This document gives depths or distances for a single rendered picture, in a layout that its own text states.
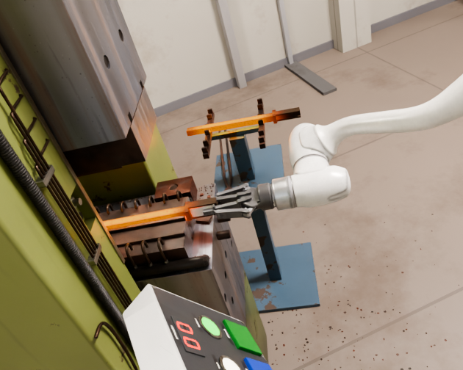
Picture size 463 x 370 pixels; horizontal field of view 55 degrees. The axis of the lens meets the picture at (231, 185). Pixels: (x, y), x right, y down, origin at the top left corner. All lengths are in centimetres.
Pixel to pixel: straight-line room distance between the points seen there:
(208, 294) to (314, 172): 45
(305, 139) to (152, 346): 75
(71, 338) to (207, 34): 331
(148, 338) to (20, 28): 58
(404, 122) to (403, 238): 136
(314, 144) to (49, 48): 73
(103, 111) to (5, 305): 41
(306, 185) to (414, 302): 115
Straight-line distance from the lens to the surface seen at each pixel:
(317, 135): 129
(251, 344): 95
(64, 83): 92
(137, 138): 101
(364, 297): 223
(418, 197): 269
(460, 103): 113
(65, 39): 88
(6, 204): 81
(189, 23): 395
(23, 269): 86
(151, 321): 81
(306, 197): 120
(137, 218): 132
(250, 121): 171
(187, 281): 126
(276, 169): 188
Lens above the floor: 180
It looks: 37 degrees down
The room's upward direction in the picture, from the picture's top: 17 degrees counter-clockwise
